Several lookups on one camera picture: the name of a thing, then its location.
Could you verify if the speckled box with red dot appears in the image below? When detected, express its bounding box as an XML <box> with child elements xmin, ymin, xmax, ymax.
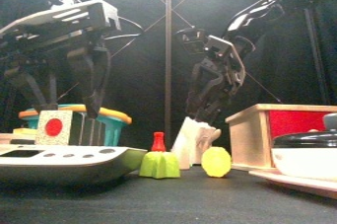
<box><xmin>34</xmin><ymin>110</ymin><xmax>107</xmax><ymax>147</ymax></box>

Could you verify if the wooden box with red inside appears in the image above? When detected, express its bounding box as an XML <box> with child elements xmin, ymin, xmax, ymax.
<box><xmin>223</xmin><ymin>103</ymin><xmax>337</xmax><ymax>173</ymax></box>

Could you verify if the yellow toy block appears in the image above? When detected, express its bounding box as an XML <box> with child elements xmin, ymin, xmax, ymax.
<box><xmin>11</xmin><ymin>127</ymin><xmax>39</xmax><ymax>136</ymax></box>

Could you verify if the teal basket with orange rim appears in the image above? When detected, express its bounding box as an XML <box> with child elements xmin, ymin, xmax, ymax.
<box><xmin>17</xmin><ymin>104</ymin><xmax>133</xmax><ymax>147</ymax></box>

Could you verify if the white wooden knife block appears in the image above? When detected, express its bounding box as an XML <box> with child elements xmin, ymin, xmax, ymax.
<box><xmin>169</xmin><ymin>115</ymin><xmax>222</xmax><ymax>171</ymax></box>

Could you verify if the beige wooden toy board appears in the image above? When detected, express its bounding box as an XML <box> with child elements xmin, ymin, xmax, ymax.
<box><xmin>0</xmin><ymin>132</ymin><xmax>37</xmax><ymax>146</ymax></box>

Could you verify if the yellow-green round toy slice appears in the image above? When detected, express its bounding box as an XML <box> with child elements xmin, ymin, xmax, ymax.
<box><xmin>199</xmin><ymin>146</ymin><xmax>233</xmax><ymax>179</ymax></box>

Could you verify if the red toy bottle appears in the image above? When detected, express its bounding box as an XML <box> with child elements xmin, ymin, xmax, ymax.
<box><xmin>150</xmin><ymin>131</ymin><xmax>167</xmax><ymax>153</ymax></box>

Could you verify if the black pot lid, grey knob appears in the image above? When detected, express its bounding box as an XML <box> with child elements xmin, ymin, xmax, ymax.
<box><xmin>271</xmin><ymin>112</ymin><xmax>337</xmax><ymax>150</ymax></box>

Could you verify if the white digital kitchen scale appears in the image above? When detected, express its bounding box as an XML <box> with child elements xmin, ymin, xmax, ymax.
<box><xmin>0</xmin><ymin>144</ymin><xmax>149</xmax><ymax>187</ymax></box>

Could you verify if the green toy lump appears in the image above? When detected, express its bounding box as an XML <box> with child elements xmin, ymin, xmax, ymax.
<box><xmin>138</xmin><ymin>150</ymin><xmax>181</xmax><ymax>180</ymax></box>

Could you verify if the white toy pot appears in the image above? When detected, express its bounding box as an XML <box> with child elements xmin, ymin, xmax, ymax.
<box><xmin>270</xmin><ymin>146</ymin><xmax>337</xmax><ymax>183</ymax></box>

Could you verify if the vertical metal frame pole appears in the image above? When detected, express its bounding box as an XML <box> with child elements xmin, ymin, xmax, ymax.
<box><xmin>163</xmin><ymin>0</ymin><xmax>173</xmax><ymax>152</ymax></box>

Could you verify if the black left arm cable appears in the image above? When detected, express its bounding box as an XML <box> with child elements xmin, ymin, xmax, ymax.
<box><xmin>103</xmin><ymin>16</ymin><xmax>145</xmax><ymax>42</ymax></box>

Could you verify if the dark side frame post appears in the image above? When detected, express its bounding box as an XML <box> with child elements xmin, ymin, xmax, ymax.
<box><xmin>302</xmin><ymin>6</ymin><xmax>331</xmax><ymax>106</ymax></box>

